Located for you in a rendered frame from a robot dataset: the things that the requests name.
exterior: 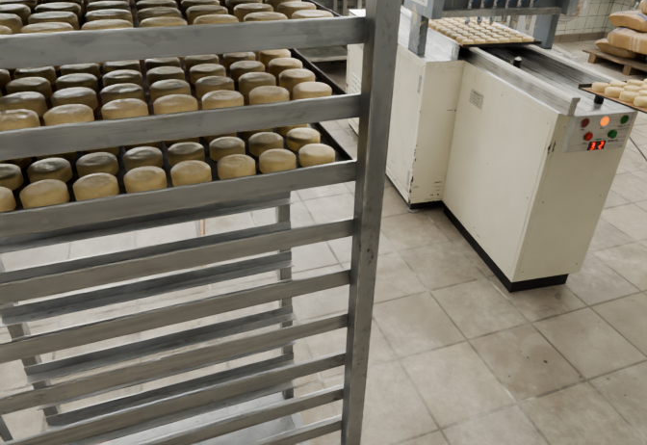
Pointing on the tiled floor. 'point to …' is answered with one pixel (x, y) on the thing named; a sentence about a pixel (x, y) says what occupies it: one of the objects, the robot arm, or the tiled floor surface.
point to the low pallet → (618, 62)
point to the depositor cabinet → (418, 117)
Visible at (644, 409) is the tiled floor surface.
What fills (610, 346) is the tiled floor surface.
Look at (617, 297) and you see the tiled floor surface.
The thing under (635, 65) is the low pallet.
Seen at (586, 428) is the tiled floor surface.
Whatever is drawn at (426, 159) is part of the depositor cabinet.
